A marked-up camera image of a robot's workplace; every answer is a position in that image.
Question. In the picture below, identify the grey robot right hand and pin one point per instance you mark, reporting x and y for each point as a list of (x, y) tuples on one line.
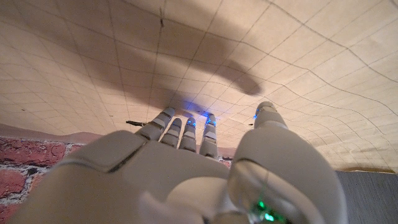
[(171, 186)]

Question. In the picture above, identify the red brick printed backdrop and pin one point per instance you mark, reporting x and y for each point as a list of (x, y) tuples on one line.
[(18, 186)]

